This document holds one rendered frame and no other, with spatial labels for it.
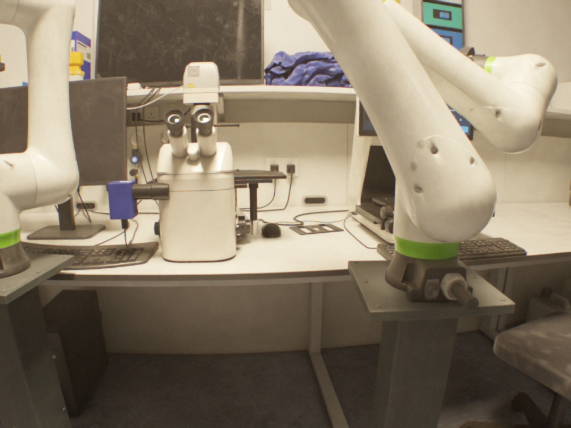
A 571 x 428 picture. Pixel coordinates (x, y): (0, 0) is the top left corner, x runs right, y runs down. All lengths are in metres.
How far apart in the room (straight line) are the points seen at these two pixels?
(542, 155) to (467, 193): 1.91
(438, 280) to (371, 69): 0.35
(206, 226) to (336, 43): 0.60
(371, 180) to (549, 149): 1.31
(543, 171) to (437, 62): 1.78
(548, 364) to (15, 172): 1.40
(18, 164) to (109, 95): 0.51
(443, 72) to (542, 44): 1.97
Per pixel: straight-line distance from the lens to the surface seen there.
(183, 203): 0.97
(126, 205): 0.98
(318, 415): 1.63
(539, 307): 2.38
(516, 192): 2.29
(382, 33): 0.51
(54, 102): 0.95
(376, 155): 1.37
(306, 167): 1.76
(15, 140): 1.46
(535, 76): 0.79
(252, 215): 1.21
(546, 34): 2.67
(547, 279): 2.63
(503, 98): 0.71
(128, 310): 2.00
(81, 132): 1.34
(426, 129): 0.49
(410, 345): 0.75
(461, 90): 0.69
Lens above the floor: 1.06
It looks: 11 degrees down
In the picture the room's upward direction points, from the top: straight up
